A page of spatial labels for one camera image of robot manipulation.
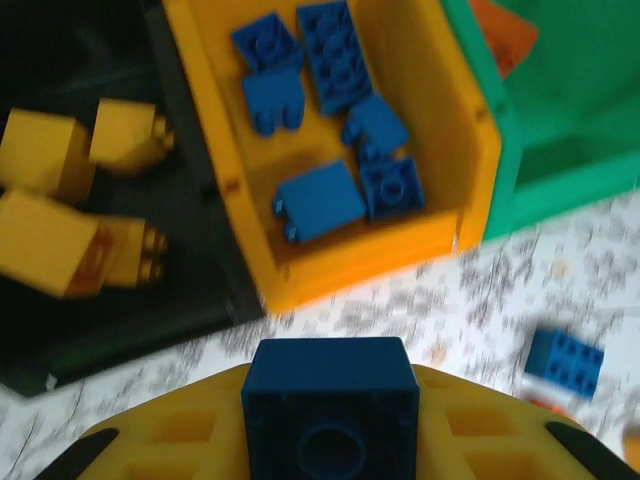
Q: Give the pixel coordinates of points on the orange lego brick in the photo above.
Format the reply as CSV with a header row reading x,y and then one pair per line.
x,y
500,40

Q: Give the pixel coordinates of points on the yellow plastic bin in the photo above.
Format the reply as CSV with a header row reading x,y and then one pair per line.
x,y
350,265

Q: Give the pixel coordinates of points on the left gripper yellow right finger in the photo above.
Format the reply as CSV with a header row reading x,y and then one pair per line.
x,y
500,440

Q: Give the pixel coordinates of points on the long blue lego brick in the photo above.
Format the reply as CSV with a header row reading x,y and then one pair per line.
x,y
335,55

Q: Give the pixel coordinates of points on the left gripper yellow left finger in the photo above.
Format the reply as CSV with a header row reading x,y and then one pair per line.
x,y
175,435

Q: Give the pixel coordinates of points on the black plastic bin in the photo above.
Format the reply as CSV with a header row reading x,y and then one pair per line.
x,y
190,310

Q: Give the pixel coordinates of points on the dark blue lego brick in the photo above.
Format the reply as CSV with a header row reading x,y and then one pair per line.
x,y
330,400

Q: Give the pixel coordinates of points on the large printed yellow lego brick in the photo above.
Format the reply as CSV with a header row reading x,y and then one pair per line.
x,y
55,240

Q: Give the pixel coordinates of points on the green plastic bin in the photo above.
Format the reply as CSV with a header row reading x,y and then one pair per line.
x,y
575,125

